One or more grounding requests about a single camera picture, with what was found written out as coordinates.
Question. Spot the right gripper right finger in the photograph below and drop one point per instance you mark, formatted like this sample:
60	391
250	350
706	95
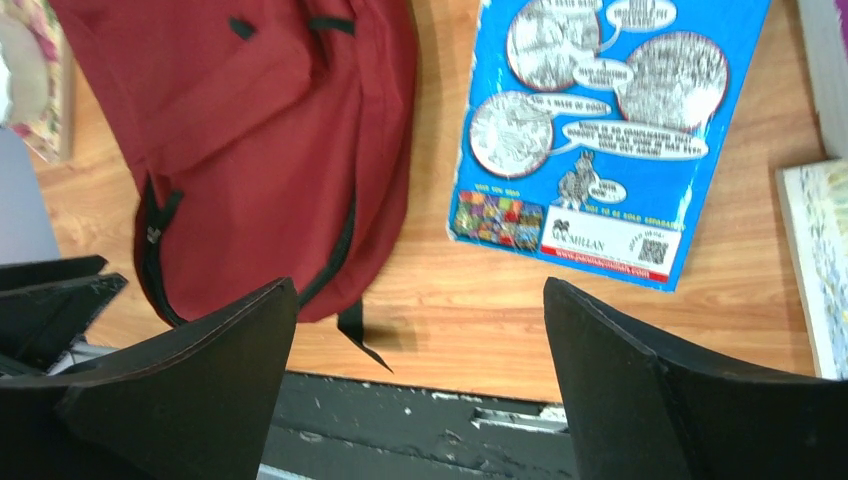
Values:
642	403

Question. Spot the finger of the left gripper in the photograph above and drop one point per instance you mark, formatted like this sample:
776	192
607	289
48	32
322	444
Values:
40	323
22	275

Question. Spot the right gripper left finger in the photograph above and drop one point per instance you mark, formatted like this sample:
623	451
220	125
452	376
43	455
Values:
195	402

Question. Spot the red backpack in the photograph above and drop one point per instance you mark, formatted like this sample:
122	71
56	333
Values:
266	139

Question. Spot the purple treehouse book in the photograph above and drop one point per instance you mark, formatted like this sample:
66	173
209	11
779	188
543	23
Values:
824	30

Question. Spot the floral rectangular tray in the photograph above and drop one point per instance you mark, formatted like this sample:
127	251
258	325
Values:
51	135

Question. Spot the white scalloped bowl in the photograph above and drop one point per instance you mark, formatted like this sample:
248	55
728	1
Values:
25	87

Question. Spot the yellow illustrated book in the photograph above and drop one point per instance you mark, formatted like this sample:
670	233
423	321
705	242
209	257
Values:
813	203

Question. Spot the blue comic book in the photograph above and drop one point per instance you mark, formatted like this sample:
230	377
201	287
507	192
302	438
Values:
593	129

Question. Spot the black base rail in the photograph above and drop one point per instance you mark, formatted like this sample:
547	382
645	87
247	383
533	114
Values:
327	427

